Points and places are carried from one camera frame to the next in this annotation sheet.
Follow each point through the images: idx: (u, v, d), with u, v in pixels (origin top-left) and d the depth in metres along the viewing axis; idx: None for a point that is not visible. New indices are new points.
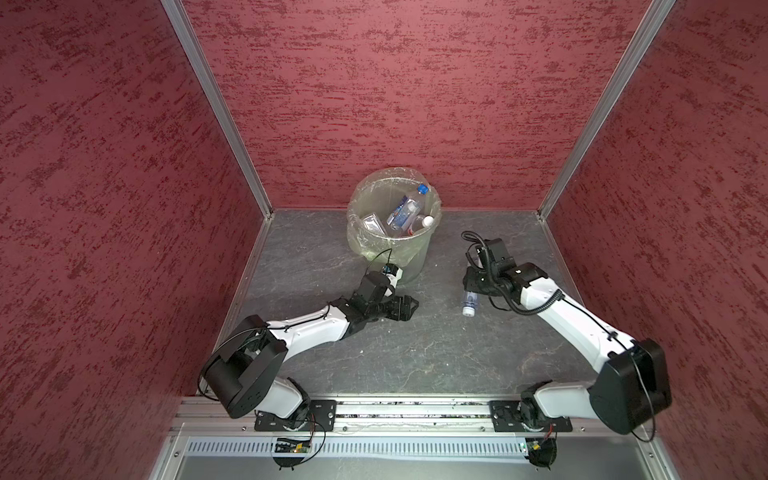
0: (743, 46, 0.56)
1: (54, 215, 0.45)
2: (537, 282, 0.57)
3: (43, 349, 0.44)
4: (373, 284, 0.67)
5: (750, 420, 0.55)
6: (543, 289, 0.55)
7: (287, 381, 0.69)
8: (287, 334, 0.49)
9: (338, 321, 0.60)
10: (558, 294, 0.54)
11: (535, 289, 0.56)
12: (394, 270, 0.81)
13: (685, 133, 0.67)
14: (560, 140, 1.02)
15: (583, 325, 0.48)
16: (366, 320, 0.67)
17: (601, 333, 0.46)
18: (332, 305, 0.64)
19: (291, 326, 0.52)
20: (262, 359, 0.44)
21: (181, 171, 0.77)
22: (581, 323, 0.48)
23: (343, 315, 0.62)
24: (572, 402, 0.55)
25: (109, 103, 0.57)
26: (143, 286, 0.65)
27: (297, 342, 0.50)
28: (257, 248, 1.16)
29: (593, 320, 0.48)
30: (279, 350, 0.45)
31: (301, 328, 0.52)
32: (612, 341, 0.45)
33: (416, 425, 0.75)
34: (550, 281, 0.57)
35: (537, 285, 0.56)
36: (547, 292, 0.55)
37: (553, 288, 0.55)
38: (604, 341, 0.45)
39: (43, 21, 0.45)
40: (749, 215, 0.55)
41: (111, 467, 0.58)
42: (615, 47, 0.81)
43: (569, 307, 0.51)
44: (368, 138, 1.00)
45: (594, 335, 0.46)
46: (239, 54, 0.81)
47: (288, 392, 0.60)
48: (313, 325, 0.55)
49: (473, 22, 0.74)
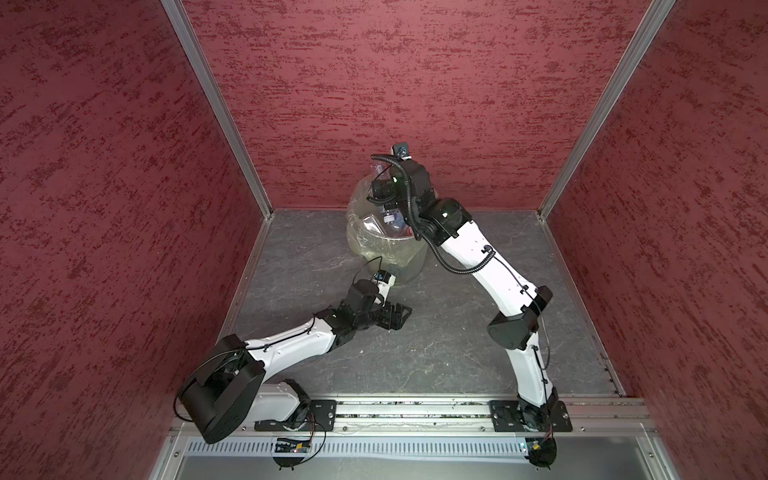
0: (742, 46, 0.57)
1: (54, 215, 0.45)
2: (464, 228, 0.52)
3: (43, 349, 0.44)
4: (361, 295, 0.65)
5: (750, 420, 0.55)
6: (472, 240, 0.52)
7: (287, 385, 0.66)
8: (266, 353, 0.48)
9: (324, 335, 0.58)
10: (486, 246, 0.52)
11: (461, 241, 0.51)
12: (387, 277, 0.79)
13: (685, 132, 0.67)
14: (559, 140, 1.02)
15: (503, 281, 0.51)
16: (354, 330, 0.65)
17: (516, 286, 0.51)
18: (318, 319, 0.62)
19: (272, 344, 0.50)
20: (237, 383, 0.43)
21: (181, 170, 0.77)
22: (502, 277, 0.51)
23: (328, 328, 0.61)
24: (522, 368, 0.61)
25: (109, 103, 0.57)
26: (143, 286, 0.65)
27: (278, 360, 0.49)
28: (257, 248, 1.16)
29: (508, 271, 0.51)
30: (257, 373, 0.43)
31: (282, 345, 0.51)
32: (523, 292, 0.51)
33: (416, 425, 0.75)
34: (476, 227, 0.53)
35: (464, 234, 0.52)
36: (475, 242, 0.52)
37: (479, 236, 0.53)
38: (517, 293, 0.50)
39: (43, 21, 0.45)
40: (749, 215, 0.55)
41: (112, 466, 0.59)
42: (615, 47, 0.81)
43: (495, 264, 0.51)
44: (368, 138, 1.00)
45: (511, 287, 0.51)
46: (239, 53, 0.81)
47: (282, 399, 0.60)
48: (295, 342, 0.53)
49: (473, 22, 0.74)
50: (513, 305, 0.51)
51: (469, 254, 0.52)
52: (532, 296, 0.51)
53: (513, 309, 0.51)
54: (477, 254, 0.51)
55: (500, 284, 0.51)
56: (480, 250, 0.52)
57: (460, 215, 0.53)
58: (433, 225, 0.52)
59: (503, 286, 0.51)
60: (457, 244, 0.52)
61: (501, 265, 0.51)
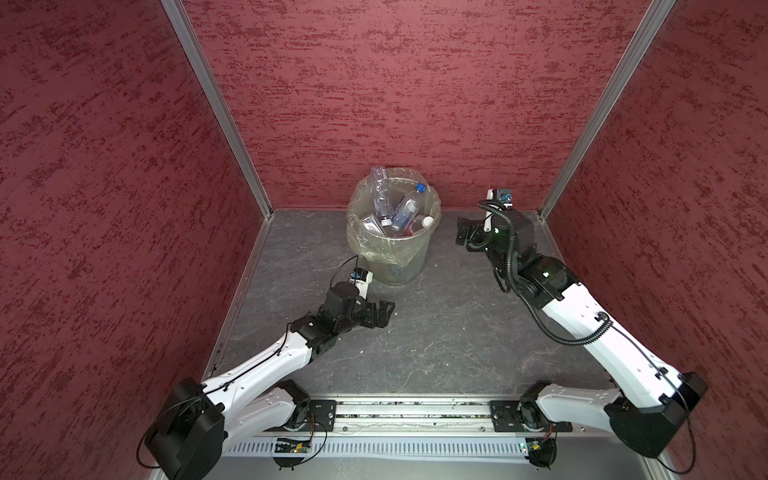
0: (743, 46, 0.56)
1: (54, 215, 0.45)
2: (571, 291, 0.47)
3: (42, 350, 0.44)
4: (340, 298, 0.61)
5: (750, 420, 0.55)
6: (582, 303, 0.46)
7: (279, 390, 0.65)
8: (227, 392, 0.45)
9: (297, 351, 0.55)
10: (600, 313, 0.45)
11: (570, 302, 0.46)
12: (363, 275, 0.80)
13: (685, 132, 0.67)
14: (559, 140, 1.02)
15: (628, 359, 0.41)
16: (335, 336, 0.62)
17: (648, 368, 0.41)
18: (290, 335, 0.57)
19: (234, 380, 0.47)
20: (196, 433, 0.40)
21: (181, 170, 0.77)
22: (630, 356, 0.42)
23: (303, 341, 0.57)
24: (579, 413, 0.55)
25: (109, 103, 0.57)
26: (143, 286, 0.65)
27: (242, 396, 0.46)
28: (257, 248, 1.16)
29: (636, 348, 0.42)
30: (216, 418, 0.41)
31: (246, 378, 0.47)
32: (662, 379, 0.40)
33: (416, 425, 0.75)
34: (584, 289, 0.47)
35: (572, 296, 0.46)
36: (587, 307, 0.45)
37: (591, 300, 0.46)
38: (653, 378, 0.40)
39: (43, 21, 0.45)
40: (749, 215, 0.55)
41: (111, 467, 0.58)
42: (615, 47, 0.81)
43: (614, 334, 0.43)
44: (368, 138, 1.00)
45: (640, 367, 0.41)
46: (239, 54, 0.81)
47: (270, 410, 0.58)
48: (263, 372, 0.49)
49: (473, 22, 0.74)
50: (650, 393, 0.40)
51: (581, 320, 0.45)
52: (674, 386, 0.39)
53: (649, 399, 0.40)
54: (590, 322, 0.44)
55: (627, 361, 0.42)
56: (593, 317, 0.45)
57: (563, 276, 0.48)
58: (534, 285, 0.48)
59: (631, 365, 0.41)
60: (563, 307, 0.46)
61: (626, 338, 0.43)
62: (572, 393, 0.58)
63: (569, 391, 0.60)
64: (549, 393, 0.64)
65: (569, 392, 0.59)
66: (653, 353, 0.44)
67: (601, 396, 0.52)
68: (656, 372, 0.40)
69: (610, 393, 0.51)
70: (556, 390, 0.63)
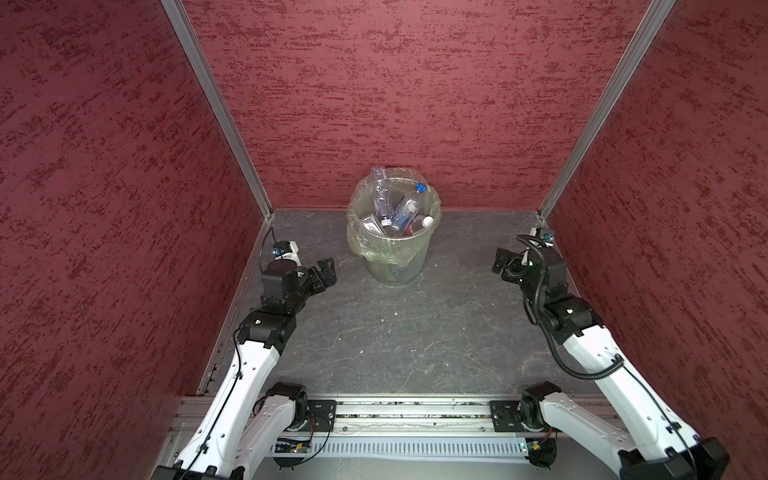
0: (743, 46, 0.56)
1: (54, 215, 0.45)
2: (592, 331, 0.49)
3: (43, 349, 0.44)
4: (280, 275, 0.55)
5: (750, 421, 0.55)
6: (600, 344, 0.48)
7: (270, 399, 0.64)
8: (210, 452, 0.40)
9: (259, 357, 0.49)
10: (616, 356, 0.47)
11: (589, 340, 0.48)
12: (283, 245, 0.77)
13: (685, 133, 0.67)
14: (559, 140, 1.02)
15: (638, 403, 0.42)
16: (292, 318, 0.56)
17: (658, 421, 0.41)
18: (242, 345, 0.50)
19: (210, 434, 0.41)
20: None
21: (181, 171, 0.77)
22: (642, 403, 0.42)
23: (260, 345, 0.50)
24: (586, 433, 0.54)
25: (108, 103, 0.57)
26: (143, 286, 0.65)
27: (230, 442, 0.42)
28: (257, 248, 1.16)
29: (649, 396, 0.43)
30: None
31: (222, 422, 0.42)
32: (673, 433, 0.40)
33: (416, 425, 0.75)
34: (607, 333, 0.49)
35: (591, 335, 0.49)
36: (604, 349, 0.47)
37: (610, 343, 0.48)
38: (663, 430, 0.40)
39: (44, 22, 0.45)
40: (749, 215, 0.55)
41: (111, 467, 0.58)
42: (615, 47, 0.81)
43: (628, 376, 0.45)
44: (368, 138, 1.00)
45: (651, 417, 0.41)
46: (239, 54, 0.81)
47: (273, 420, 0.58)
48: (238, 404, 0.44)
49: (473, 22, 0.74)
50: (657, 442, 0.40)
51: (595, 358, 0.47)
52: (686, 443, 0.39)
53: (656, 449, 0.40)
54: (605, 361, 0.46)
55: (637, 406, 0.42)
56: (609, 358, 0.46)
57: (588, 316, 0.51)
58: (557, 319, 0.52)
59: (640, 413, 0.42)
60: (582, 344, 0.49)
61: (639, 384, 0.44)
62: (581, 414, 0.57)
63: (579, 406, 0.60)
64: (556, 401, 0.63)
65: (582, 410, 0.58)
66: (670, 407, 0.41)
67: (617, 434, 0.50)
68: (669, 426, 0.40)
69: (628, 435, 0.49)
70: (565, 401, 0.62)
